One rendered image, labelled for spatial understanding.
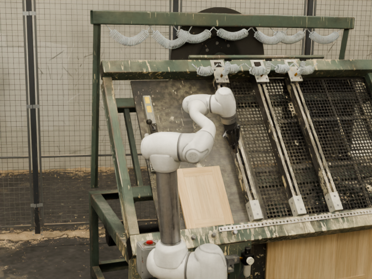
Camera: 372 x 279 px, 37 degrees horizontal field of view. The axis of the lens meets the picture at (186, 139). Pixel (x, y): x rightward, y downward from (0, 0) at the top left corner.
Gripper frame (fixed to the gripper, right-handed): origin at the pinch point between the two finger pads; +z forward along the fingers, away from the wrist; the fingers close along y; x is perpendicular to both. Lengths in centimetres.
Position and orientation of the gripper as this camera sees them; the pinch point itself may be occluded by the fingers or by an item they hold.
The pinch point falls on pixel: (234, 147)
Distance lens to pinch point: 319.9
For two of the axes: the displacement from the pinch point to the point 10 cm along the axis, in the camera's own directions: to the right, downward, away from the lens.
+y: 7.6, -5.2, 3.8
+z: 2.0, 7.5, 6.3
